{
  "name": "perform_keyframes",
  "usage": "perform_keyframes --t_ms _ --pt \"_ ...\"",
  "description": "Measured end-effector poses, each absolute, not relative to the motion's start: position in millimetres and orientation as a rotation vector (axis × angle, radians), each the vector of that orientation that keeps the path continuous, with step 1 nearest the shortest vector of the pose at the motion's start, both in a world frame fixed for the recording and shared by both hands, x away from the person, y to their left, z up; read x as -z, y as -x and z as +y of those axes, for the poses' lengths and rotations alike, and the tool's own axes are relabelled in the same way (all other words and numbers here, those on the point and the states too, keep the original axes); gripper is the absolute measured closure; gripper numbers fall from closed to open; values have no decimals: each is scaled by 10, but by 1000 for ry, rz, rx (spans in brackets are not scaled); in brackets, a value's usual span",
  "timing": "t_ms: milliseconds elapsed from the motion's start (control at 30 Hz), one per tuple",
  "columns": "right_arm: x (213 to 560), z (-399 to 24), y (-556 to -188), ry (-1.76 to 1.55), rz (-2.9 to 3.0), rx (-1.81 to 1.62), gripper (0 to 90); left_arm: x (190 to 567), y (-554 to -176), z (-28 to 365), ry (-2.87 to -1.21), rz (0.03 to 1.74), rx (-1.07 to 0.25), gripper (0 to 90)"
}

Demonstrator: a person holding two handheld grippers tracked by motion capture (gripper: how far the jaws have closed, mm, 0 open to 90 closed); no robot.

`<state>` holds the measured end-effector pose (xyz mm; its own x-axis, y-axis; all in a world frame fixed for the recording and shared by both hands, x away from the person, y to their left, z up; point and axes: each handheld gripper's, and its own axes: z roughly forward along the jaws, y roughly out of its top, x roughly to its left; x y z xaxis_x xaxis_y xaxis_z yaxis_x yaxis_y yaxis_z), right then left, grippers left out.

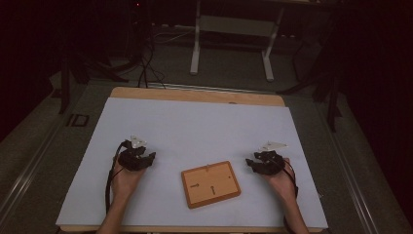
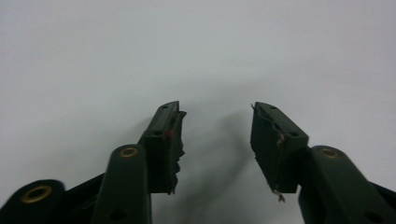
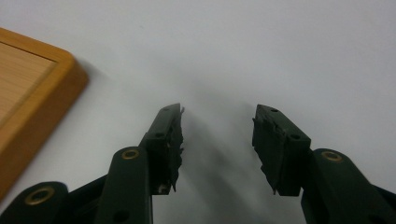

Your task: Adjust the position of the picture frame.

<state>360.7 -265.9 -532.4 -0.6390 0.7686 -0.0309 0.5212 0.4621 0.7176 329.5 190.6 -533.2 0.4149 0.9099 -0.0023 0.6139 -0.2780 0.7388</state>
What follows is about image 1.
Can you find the dark screw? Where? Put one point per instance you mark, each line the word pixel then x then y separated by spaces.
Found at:
pixel 212 190
pixel 194 185

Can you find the wooden tray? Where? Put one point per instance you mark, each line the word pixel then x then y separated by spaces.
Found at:
pixel 220 195

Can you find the person's left hand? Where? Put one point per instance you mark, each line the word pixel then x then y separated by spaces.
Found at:
pixel 125 182

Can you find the person's right hand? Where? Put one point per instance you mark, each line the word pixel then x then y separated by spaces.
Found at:
pixel 281 185

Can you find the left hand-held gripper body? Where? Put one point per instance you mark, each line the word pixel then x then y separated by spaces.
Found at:
pixel 130 159

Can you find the black stand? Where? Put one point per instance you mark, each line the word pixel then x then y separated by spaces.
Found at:
pixel 331 97
pixel 65 81

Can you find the white metal table frame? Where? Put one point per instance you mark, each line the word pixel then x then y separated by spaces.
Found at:
pixel 233 27

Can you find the metal floor rail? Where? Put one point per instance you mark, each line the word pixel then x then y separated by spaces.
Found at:
pixel 211 88

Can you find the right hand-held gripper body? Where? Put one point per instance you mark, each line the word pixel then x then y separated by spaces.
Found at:
pixel 271 162

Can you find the white table mat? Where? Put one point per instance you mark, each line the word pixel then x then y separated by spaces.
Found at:
pixel 201 130

